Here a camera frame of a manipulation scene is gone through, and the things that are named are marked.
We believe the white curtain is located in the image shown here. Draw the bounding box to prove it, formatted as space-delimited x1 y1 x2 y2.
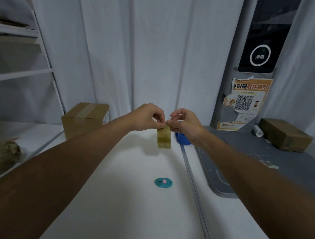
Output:
31 0 315 128

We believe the person's left hand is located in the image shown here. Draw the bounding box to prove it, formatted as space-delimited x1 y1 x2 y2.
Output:
122 103 166 132

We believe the brown cardboard box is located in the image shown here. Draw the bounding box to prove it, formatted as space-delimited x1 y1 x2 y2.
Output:
61 102 110 141

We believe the crumpled clear plastic bag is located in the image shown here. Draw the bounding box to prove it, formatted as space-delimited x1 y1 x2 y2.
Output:
0 137 23 174

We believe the black screen with white ring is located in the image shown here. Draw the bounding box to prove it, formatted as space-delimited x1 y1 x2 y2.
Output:
238 0 302 74

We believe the small white paper notice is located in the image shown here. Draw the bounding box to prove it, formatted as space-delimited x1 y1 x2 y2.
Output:
236 113 256 123

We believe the small white paper roll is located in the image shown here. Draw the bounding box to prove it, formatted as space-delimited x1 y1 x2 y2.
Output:
251 124 264 138

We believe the white metal shelf rack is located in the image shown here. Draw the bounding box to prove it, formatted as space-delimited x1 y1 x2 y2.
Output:
0 0 66 179

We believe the small orange label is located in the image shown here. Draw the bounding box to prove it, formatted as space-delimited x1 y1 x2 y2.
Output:
216 121 246 132

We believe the white sticker on mat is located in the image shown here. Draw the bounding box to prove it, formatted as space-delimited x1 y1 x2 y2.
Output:
259 160 280 170

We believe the person's right forearm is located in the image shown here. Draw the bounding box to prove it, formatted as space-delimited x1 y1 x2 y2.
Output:
198 133 315 239

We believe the orange poster with square code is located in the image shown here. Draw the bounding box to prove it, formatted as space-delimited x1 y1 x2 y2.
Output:
232 76 274 114

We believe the person's right hand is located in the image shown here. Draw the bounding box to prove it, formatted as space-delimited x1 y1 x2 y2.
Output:
166 108 207 148

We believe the brown taped parcel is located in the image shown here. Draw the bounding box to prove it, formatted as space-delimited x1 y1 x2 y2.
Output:
259 118 313 152

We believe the blue round tape dispenser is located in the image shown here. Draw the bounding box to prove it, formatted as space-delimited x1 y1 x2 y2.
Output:
174 120 192 146

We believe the yellowish packing tape roll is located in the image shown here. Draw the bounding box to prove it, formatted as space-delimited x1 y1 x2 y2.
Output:
157 125 172 149

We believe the grey kiosk pillar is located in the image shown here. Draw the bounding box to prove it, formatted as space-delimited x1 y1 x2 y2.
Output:
210 0 302 133

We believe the teal box cutter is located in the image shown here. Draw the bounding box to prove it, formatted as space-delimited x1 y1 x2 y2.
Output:
154 177 173 188

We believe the person's left forearm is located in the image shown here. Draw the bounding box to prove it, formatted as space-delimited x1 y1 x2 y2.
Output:
0 117 131 239

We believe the grey cutting mat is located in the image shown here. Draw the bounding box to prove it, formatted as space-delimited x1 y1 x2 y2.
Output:
194 126 315 199

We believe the small torn picture sticker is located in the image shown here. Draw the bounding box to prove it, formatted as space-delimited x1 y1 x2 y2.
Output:
222 95 237 107

